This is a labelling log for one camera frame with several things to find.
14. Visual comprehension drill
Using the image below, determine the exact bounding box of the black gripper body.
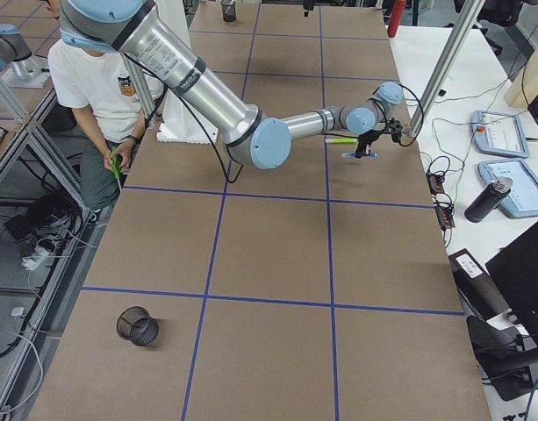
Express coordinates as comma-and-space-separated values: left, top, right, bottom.
358, 130, 381, 149

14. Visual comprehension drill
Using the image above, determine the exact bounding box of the blue marker pen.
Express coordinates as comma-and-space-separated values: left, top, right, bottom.
341, 152, 377, 159

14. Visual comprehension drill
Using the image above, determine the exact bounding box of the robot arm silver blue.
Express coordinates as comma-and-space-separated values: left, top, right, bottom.
60, 1, 403, 169

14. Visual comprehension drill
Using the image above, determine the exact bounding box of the green marker pen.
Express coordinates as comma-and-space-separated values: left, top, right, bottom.
325, 138, 357, 144

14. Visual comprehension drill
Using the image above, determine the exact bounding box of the black mesh cup near left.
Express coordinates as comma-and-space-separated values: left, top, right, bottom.
220, 0, 236, 22

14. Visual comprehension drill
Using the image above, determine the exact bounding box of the black mesh cup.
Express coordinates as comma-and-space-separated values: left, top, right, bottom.
116, 306, 160, 346
220, 0, 236, 22

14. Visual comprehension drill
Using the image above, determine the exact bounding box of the orange circuit board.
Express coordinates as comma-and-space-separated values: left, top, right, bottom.
426, 171, 456, 231

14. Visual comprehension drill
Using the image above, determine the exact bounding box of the blue teach pendant front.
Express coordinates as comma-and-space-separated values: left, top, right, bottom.
470, 110, 529, 159

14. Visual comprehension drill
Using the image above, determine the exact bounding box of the blue teach pendant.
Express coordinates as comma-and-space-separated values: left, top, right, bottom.
470, 110, 529, 159
478, 158, 538, 218

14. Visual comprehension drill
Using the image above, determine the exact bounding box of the black thermos bottle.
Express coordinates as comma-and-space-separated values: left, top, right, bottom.
464, 176, 513, 223

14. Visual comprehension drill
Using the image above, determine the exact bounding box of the blue teach pendant rear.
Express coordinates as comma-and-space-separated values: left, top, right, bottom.
478, 158, 538, 218

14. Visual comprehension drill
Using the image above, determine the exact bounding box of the black monitor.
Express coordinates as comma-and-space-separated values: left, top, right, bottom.
486, 221, 538, 338

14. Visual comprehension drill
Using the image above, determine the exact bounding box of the person in white shirt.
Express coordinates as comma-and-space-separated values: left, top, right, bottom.
47, 0, 165, 225

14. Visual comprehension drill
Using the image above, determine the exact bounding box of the black mesh cup near right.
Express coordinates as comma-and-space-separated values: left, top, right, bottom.
116, 306, 160, 346

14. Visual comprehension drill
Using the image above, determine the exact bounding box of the white power strip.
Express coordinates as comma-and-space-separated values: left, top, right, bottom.
22, 249, 52, 271

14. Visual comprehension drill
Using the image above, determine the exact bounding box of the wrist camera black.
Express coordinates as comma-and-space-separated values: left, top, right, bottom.
382, 118, 403, 145

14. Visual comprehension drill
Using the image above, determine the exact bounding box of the aluminium frame post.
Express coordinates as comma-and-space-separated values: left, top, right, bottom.
407, 0, 485, 139

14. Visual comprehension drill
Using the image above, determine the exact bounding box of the white central pedestal column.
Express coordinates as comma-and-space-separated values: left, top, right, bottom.
156, 0, 218, 144

